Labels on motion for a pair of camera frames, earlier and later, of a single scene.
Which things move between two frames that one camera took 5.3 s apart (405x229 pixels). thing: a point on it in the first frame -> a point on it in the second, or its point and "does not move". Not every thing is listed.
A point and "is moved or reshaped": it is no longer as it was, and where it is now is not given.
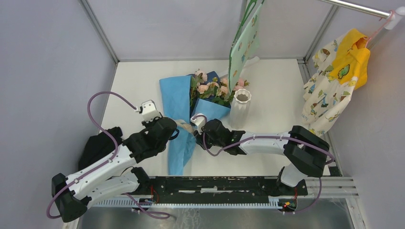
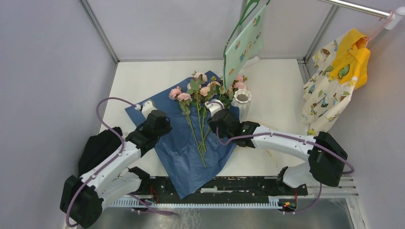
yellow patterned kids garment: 342,64 does not move
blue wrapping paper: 176,91 is moved or reshaped
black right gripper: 198,137 -> 212,126
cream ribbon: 183,123 is moved or reshaped
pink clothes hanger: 390,16 does not move
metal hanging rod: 393,16 does not move
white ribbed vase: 239,109 does not move
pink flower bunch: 218,91 is moved or reshaped
